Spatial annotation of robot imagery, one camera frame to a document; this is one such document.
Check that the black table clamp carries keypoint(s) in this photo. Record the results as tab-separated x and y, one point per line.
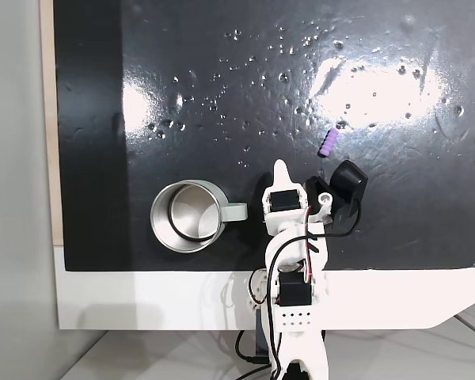
260	336

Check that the black oval webcam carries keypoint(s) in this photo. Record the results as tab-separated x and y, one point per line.
348	178

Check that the stainless steel mug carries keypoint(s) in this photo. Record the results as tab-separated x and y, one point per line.
190	210

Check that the glossy black table mat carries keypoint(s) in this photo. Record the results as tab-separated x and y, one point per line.
221	118

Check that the light wooden board edge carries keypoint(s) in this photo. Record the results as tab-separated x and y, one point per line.
47	118

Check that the purple ribbed pen grip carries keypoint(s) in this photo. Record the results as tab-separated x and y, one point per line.
327	143

